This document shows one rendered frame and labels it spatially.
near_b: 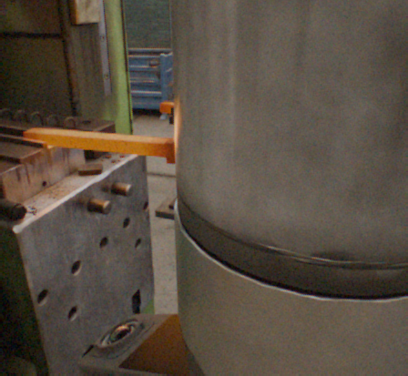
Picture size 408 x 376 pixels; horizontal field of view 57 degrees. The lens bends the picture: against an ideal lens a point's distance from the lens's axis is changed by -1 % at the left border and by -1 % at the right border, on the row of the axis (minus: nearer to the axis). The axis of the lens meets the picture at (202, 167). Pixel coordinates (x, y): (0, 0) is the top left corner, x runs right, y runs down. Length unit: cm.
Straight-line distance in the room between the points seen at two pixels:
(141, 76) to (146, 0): 460
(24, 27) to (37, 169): 45
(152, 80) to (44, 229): 375
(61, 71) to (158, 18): 776
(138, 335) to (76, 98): 83
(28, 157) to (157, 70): 366
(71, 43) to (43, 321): 61
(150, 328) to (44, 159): 55
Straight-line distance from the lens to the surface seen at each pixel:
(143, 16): 889
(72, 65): 98
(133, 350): 20
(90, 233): 78
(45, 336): 78
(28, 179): 72
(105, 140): 64
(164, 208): 103
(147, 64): 433
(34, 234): 67
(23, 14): 106
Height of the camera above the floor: 123
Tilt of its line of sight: 24 degrees down
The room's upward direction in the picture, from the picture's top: straight up
